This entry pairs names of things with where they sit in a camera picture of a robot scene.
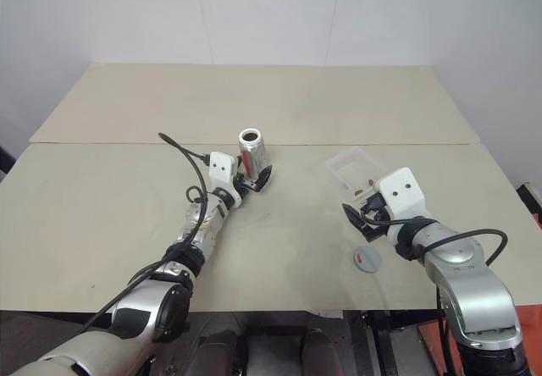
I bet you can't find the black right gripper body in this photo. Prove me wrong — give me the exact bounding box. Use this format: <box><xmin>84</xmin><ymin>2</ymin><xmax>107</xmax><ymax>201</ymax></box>
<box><xmin>359</xmin><ymin>193</ymin><xmax>393</xmax><ymax>242</ymax></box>

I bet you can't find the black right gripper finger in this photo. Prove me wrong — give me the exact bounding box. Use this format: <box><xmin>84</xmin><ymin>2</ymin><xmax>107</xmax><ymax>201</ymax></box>
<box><xmin>342</xmin><ymin>202</ymin><xmax>370</xmax><ymax>241</ymax></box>

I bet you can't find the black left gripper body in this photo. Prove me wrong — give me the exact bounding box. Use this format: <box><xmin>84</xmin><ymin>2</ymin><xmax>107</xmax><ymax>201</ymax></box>
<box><xmin>230</xmin><ymin>172</ymin><xmax>265</xmax><ymax>196</ymax></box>

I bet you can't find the silver metal can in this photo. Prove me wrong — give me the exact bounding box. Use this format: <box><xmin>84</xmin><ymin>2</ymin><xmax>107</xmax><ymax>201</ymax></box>
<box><xmin>237</xmin><ymin>127</ymin><xmax>273</xmax><ymax>180</ymax></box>

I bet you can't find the grey round can lid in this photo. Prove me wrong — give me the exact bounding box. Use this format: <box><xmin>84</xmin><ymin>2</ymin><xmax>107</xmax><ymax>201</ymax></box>
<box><xmin>351</xmin><ymin>245</ymin><xmax>381</xmax><ymax>274</ymax></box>

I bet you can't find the clear plastic tray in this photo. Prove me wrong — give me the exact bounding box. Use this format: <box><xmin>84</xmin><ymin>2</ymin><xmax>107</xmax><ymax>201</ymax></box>
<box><xmin>324</xmin><ymin>146</ymin><xmax>384</xmax><ymax>208</ymax></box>

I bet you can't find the dark rounded shape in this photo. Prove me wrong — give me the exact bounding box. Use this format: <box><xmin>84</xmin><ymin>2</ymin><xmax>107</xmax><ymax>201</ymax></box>
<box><xmin>299</xmin><ymin>328</ymin><xmax>340</xmax><ymax>376</ymax></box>
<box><xmin>197</xmin><ymin>332</ymin><xmax>247</xmax><ymax>376</ymax></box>

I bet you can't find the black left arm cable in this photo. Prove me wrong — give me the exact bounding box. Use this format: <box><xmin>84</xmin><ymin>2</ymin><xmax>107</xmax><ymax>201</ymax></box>
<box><xmin>82</xmin><ymin>131</ymin><xmax>213</xmax><ymax>335</ymax></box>

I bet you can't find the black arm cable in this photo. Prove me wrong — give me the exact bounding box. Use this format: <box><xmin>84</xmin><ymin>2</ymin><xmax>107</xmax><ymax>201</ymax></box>
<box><xmin>82</xmin><ymin>131</ymin><xmax>213</xmax><ymax>335</ymax></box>
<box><xmin>359</xmin><ymin>200</ymin><xmax>510</xmax><ymax>268</ymax></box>

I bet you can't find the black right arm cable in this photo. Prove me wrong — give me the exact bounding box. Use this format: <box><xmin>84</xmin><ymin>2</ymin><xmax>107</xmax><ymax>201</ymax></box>
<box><xmin>359</xmin><ymin>200</ymin><xmax>510</xmax><ymax>268</ymax></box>

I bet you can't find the black metal table frame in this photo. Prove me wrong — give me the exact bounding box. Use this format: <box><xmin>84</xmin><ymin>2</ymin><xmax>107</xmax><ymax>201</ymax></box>
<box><xmin>185</xmin><ymin>307</ymin><xmax>450</xmax><ymax>376</ymax></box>

